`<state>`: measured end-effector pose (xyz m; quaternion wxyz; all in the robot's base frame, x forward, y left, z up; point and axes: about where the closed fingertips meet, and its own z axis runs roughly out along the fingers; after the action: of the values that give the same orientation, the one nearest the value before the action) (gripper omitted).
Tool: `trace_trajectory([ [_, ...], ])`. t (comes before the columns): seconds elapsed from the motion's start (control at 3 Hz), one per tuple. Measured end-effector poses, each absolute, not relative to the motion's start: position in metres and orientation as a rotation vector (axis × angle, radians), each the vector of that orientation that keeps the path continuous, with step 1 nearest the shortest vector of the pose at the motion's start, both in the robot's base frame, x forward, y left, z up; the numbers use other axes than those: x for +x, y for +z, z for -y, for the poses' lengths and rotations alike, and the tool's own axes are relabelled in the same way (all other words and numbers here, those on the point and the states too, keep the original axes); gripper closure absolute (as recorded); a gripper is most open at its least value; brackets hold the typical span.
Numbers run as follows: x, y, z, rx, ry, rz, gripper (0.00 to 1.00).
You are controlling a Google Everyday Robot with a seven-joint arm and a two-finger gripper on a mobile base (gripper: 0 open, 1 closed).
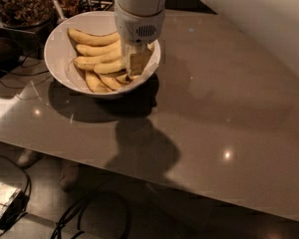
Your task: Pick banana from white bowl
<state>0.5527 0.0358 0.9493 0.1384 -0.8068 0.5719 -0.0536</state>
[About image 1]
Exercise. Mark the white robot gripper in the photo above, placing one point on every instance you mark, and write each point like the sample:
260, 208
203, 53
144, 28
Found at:
136, 29

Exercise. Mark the yellow banana bunch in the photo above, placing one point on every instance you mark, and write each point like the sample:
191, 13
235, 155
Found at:
101, 59

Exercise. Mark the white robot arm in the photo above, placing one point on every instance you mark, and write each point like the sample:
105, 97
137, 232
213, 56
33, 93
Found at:
272, 23

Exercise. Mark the white ceramic bowl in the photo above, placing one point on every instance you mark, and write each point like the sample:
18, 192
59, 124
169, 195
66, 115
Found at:
59, 53

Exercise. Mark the glass jar of nuts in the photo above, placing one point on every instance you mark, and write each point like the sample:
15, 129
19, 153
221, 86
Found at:
24, 13

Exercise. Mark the dark round object left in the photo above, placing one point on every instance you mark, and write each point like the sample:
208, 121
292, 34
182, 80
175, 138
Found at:
10, 53

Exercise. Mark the right beige slipper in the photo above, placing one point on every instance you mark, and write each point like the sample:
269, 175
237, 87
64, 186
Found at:
69, 175

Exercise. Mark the beige slipper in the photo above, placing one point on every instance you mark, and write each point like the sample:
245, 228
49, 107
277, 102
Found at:
69, 175
28, 157

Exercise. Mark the left beige slipper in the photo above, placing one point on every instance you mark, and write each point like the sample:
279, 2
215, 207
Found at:
28, 157

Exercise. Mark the silver power box on floor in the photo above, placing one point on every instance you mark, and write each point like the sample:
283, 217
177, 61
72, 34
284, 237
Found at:
10, 205

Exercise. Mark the white spoon handle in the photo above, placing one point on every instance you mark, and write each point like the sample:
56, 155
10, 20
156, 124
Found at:
61, 17

